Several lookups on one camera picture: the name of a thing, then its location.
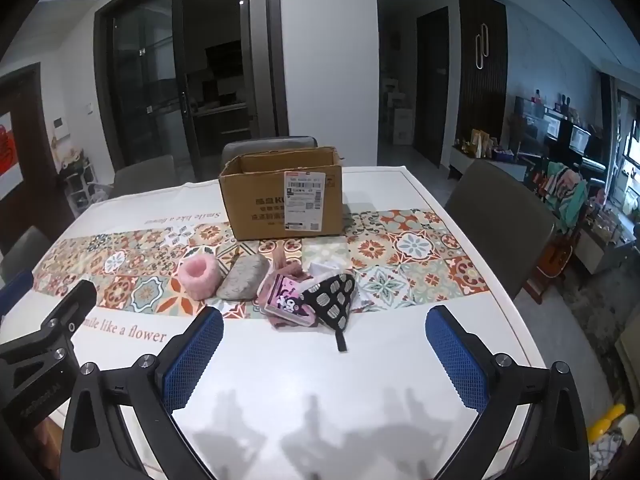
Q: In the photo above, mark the white wall intercom panel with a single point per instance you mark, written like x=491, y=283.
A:
x=60, y=127

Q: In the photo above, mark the grey dining chair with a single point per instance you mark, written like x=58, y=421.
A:
x=22, y=252
x=500, y=220
x=265, y=144
x=145, y=175

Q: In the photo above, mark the small orange stool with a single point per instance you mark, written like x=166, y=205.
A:
x=552, y=265

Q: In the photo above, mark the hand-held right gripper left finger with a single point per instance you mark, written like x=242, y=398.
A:
x=192, y=360

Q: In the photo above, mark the pink fluffy cloth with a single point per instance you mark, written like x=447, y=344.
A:
x=295, y=276

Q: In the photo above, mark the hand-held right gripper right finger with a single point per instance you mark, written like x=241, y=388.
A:
x=457, y=360

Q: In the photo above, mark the silver refrigerator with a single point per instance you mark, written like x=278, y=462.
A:
x=252, y=60

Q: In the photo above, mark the pile of colourful clothes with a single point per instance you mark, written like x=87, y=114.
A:
x=567, y=195

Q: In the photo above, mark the red wall picture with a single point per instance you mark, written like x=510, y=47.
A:
x=7, y=155

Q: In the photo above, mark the gold wall ornament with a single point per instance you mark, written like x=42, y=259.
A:
x=482, y=45

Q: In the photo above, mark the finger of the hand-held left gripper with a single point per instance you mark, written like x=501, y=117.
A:
x=75, y=305
x=12, y=290

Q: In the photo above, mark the tile-patterned tablecloth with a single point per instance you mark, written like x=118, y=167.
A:
x=350, y=385

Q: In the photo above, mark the black patterned fabric pouch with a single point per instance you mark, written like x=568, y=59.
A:
x=330, y=297

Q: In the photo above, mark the dark framed glass sliding door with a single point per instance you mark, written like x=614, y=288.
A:
x=145, y=85

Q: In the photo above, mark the white zigzag-edged cloth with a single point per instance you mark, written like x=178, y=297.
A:
x=362, y=300

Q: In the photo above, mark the grey sock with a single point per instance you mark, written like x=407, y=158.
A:
x=242, y=277

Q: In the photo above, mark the dark wooden door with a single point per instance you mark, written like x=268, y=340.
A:
x=432, y=85

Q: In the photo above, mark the brown cardboard box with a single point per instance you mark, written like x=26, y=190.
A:
x=260, y=210

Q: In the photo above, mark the white sideboard cabinet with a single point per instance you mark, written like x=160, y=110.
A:
x=475, y=160

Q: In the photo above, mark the yellow toy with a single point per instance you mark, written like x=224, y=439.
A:
x=602, y=422

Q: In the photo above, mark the black piano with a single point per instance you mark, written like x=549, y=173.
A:
x=575, y=150

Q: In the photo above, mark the white folded cloth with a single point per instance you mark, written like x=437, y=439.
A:
x=322, y=267

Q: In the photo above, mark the pink printed pouch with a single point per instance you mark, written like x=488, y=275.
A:
x=287, y=302

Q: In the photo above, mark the pink fluffy scrunchie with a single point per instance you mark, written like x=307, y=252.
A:
x=197, y=280

